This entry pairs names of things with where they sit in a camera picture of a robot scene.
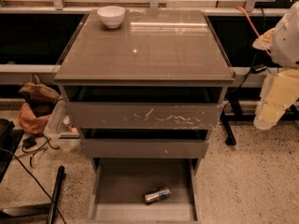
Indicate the middle drawer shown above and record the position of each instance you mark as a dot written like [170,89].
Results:
[145,143]

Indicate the white ceramic bowl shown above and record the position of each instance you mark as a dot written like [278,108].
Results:
[111,16]

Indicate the orange cloth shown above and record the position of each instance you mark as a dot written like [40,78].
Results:
[29,122]

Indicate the top drawer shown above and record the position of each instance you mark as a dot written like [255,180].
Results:
[114,115]

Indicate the small black device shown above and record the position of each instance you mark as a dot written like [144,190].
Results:
[29,142]

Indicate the redbull can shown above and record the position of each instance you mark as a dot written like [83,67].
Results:
[157,195]

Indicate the black metal bar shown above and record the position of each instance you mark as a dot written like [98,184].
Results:
[55,195]

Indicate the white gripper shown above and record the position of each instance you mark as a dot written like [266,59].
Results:
[287,43]

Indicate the black table leg frame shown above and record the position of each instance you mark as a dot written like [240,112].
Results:
[233,112]

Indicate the black tray at left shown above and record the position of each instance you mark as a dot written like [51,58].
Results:
[9,142]

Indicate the black power adapter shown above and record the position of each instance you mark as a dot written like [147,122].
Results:
[256,69]

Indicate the grey drawer cabinet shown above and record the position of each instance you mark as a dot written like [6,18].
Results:
[160,56]

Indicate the bottom drawer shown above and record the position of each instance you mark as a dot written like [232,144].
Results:
[119,187]

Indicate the clear plastic container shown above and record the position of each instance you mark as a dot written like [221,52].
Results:
[60,131]

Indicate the drawer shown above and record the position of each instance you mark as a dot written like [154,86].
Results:
[114,115]
[119,187]
[145,143]

